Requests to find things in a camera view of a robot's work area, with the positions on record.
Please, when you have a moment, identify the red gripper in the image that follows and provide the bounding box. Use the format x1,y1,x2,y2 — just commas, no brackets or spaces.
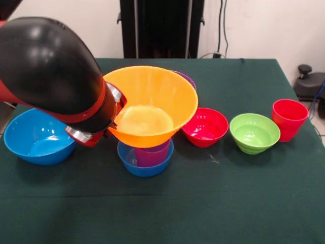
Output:
73,92,128,149

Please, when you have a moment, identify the purple cup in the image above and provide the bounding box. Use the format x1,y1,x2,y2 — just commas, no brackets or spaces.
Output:
134,139,172,168

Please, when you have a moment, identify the small blue bowl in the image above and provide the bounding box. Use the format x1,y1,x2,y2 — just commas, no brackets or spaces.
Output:
117,138,175,178

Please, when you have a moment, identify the large yellow bowl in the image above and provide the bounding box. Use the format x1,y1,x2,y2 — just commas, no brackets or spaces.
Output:
103,66,199,149

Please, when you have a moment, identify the purple bowl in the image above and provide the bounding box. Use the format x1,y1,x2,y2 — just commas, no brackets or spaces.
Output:
172,70,198,91

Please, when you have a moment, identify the small pink bowl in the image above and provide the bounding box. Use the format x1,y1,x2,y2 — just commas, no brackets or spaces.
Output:
180,107,230,148

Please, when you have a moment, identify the large blue bowl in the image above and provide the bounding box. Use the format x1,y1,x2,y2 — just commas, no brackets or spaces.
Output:
3,108,78,166

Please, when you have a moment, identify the dark green tablecloth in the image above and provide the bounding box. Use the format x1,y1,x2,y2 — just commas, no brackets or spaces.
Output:
0,57,325,244

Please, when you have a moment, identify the small green bowl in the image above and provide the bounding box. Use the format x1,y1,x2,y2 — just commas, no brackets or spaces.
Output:
229,113,281,155

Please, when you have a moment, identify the red cup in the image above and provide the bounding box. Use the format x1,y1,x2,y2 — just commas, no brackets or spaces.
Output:
272,99,309,143

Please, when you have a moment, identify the black knob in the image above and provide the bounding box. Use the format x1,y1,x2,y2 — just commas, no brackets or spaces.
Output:
298,64,313,80

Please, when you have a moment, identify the grey stand base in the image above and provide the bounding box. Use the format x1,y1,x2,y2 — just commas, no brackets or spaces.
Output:
294,72,325,102

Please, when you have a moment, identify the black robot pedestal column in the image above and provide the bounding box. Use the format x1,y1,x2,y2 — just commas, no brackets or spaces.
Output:
117,0,205,59

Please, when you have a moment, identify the black wall cable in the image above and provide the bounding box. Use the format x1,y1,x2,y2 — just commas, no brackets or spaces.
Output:
199,0,229,59

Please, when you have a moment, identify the blue cable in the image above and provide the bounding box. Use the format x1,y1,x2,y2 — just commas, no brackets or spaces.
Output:
311,80,325,117

